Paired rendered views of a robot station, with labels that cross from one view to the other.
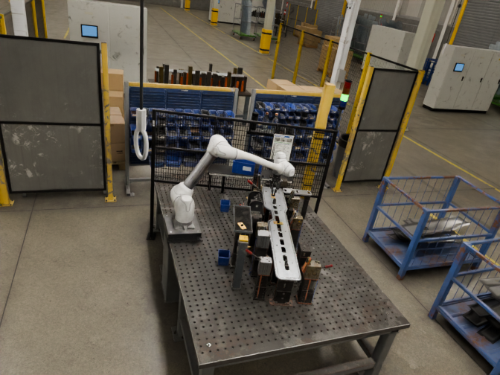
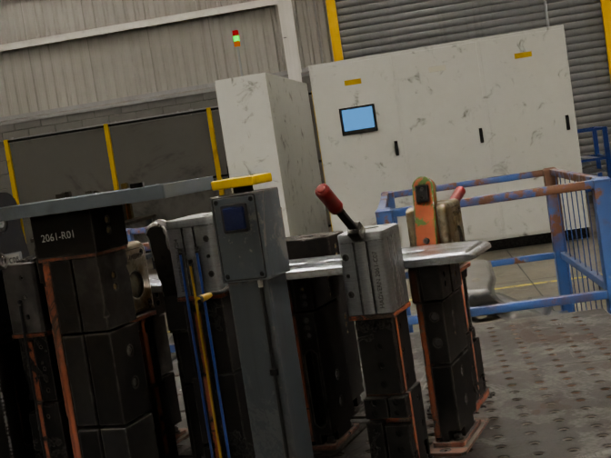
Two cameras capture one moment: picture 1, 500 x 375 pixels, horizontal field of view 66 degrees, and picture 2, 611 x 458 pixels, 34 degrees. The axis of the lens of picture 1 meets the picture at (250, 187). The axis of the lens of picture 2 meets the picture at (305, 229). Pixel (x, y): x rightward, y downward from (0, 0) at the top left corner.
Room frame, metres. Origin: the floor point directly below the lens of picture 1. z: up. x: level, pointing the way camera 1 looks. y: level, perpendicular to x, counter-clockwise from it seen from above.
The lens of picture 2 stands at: (1.59, 1.06, 1.18)
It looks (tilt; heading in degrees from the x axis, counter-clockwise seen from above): 4 degrees down; 300
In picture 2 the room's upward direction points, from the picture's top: 9 degrees counter-clockwise
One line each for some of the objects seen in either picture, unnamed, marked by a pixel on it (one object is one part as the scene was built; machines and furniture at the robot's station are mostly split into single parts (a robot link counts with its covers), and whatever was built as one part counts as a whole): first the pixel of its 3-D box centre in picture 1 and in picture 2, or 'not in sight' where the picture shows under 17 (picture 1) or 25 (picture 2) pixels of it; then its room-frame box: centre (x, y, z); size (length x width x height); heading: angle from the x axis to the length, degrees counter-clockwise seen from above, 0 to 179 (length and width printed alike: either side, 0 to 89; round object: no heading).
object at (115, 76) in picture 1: (101, 98); not in sight; (6.95, 3.00, 0.52); 1.20 x 0.80 x 1.05; 20
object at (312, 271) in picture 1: (308, 282); (445, 305); (2.26, -0.54, 0.88); 0.15 x 0.11 x 0.36; 97
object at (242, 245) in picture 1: (239, 263); (269, 359); (2.29, -0.01, 0.92); 0.08 x 0.08 x 0.44; 7
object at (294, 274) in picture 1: (279, 225); (106, 285); (2.80, -0.30, 1.00); 1.38 x 0.22 x 0.02; 7
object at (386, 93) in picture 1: (376, 133); not in sight; (5.89, -1.83, 1.00); 1.04 x 0.14 x 2.00; 113
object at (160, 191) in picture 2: (242, 218); (75, 203); (2.55, 0.02, 1.16); 0.37 x 0.14 x 0.02; 7
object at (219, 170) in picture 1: (250, 172); not in sight; (3.69, 0.02, 1.02); 0.90 x 0.22 x 0.03; 97
